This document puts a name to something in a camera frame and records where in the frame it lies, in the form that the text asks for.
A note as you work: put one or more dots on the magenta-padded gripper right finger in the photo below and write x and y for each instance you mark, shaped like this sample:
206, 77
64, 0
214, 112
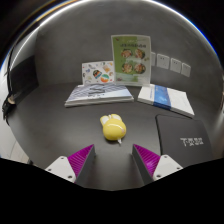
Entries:
146, 160

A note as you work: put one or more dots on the yellow computer mouse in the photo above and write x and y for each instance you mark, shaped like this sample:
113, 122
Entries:
113, 130

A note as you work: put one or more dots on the black panel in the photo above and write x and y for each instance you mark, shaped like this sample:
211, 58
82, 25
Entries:
23, 78

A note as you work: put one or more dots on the striped grey book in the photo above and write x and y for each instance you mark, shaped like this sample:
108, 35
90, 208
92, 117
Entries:
98, 95

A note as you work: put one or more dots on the white sticker card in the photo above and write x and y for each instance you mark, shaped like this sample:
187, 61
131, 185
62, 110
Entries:
96, 73

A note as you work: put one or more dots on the green menu sign stand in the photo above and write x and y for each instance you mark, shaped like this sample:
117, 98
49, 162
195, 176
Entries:
131, 60

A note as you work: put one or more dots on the black mouse pad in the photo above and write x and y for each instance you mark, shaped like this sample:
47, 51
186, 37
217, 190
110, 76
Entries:
180, 130

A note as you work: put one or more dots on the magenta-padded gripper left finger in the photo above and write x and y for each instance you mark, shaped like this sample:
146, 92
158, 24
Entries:
81, 160

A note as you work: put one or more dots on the white book with blue band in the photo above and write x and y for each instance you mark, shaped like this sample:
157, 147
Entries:
166, 98

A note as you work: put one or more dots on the row of white wall sockets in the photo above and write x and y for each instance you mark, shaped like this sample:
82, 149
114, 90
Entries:
163, 61

